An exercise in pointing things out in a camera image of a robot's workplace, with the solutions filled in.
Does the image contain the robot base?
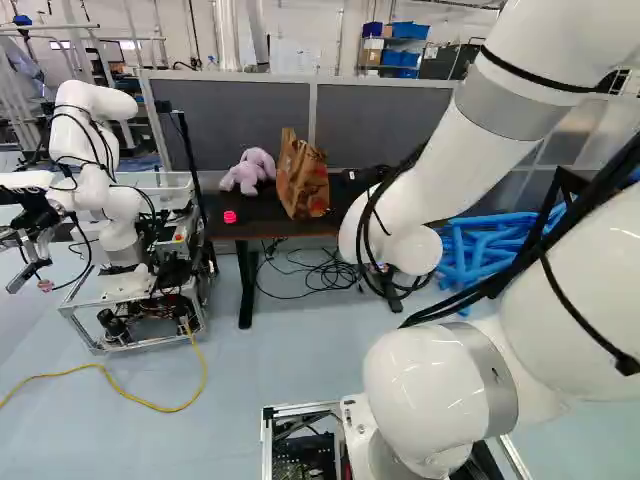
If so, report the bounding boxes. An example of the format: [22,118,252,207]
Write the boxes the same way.
[260,393,534,480]

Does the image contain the brown paper bag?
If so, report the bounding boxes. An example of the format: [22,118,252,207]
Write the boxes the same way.
[275,127,331,220]

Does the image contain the black bag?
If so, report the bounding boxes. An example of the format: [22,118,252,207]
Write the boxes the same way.
[329,166,396,207]

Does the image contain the black table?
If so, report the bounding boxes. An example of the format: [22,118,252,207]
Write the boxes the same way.
[197,168,404,331]

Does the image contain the purple plush bunny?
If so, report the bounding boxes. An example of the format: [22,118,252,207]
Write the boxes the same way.
[218,146,278,197]

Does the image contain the grey partition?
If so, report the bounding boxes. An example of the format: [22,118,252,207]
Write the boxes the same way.
[139,69,586,174]

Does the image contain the white robot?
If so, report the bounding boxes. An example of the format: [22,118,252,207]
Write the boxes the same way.
[0,79,220,356]

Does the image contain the black floor cables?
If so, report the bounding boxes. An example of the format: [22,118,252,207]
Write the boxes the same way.
[255,236,441,301]

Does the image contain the yellow floor cable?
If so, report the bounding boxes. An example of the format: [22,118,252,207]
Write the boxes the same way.
[0,329,209,414]

